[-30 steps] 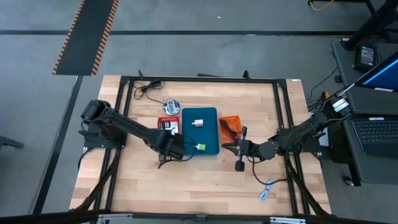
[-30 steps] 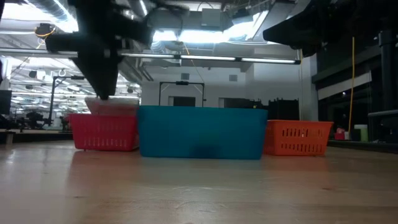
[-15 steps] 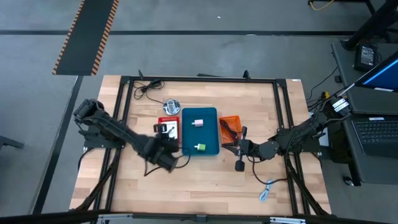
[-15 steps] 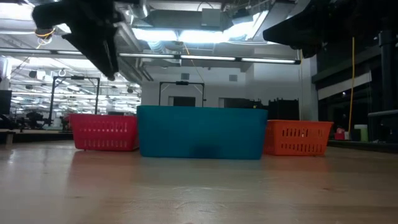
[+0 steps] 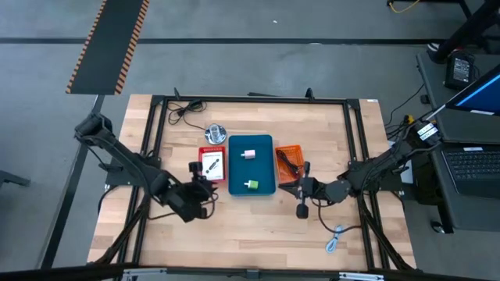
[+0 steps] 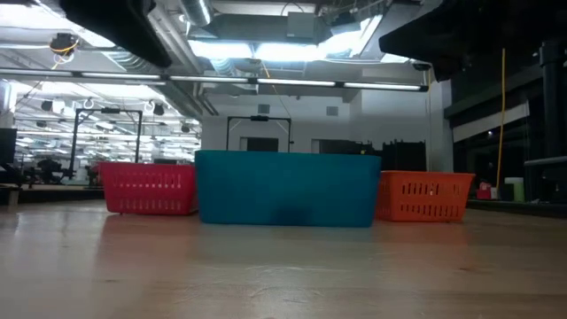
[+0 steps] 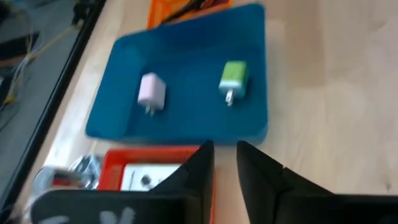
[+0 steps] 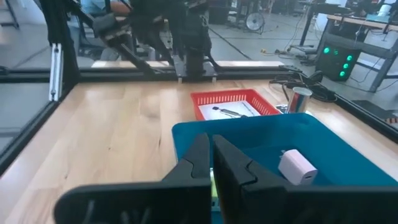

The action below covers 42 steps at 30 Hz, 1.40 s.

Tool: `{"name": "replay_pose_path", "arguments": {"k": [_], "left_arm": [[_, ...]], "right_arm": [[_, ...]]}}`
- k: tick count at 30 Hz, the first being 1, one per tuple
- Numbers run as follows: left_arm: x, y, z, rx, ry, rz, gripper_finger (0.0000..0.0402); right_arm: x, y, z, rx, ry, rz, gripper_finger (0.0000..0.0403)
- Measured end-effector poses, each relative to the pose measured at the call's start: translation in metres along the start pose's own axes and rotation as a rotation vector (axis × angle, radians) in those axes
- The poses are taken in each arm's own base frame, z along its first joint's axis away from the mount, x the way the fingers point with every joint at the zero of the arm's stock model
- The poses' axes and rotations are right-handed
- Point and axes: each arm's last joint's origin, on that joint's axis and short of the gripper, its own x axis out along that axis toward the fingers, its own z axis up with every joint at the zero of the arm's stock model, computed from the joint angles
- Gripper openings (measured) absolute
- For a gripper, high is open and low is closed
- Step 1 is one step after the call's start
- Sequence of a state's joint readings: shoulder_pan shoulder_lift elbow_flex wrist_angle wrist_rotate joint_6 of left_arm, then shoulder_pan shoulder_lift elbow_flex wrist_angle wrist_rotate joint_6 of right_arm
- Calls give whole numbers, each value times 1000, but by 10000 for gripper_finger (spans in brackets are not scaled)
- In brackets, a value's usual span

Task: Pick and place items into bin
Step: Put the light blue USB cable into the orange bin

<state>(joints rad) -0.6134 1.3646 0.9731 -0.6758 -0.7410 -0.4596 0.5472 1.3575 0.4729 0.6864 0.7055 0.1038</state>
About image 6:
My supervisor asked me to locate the blue plastic bin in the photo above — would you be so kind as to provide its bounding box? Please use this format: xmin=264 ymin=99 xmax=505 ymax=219
xmin=194 ymin=149 xmax=382 ymax=229

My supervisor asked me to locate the light strip bar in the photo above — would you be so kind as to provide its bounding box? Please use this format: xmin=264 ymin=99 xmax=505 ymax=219
xmin=0 ymin=68 xmax=429 ymax=93

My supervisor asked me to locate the red plastic basket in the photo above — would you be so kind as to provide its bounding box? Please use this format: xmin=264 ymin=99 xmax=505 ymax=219
xmin=97 ymin=161 xmax=199 ymax=216

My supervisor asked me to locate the orange plastic basket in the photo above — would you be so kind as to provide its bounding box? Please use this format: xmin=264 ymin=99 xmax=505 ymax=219
xmin=375 ymin=170 xmax=476 ymax=222

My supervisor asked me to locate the green white container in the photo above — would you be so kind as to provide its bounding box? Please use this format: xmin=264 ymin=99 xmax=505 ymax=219
xmin=504 ymin=176 xmax=526 ymax=203

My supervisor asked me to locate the black ceiling device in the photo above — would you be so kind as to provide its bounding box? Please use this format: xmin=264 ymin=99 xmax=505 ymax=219
xmin=48 ymin=33 xmax=81 ymax=58

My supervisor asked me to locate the black background monitor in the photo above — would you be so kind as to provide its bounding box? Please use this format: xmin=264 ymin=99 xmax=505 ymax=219
xmin=0 ymin=127 xmax=18 ymax=164

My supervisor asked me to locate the black background gantry frame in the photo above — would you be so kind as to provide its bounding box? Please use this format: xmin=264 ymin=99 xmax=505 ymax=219
xmin=225 ymin=115 xmax=294 ymax=152
xmin=68 ymin=107 xmax=144 ymax=178

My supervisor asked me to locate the yellow hanging cable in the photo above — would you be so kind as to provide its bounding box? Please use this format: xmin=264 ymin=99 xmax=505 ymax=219
xmin=494 ymin=48 xmax=507 ymax=190

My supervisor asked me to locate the grey horizontal rail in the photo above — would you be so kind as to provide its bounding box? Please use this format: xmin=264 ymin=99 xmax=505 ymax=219
xmin=524 ymin=155 xmax=567 ymax=168

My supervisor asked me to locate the black vertical post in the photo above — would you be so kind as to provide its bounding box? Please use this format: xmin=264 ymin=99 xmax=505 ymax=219
xmin=539 ymin=39 xmax=567 ymax=203

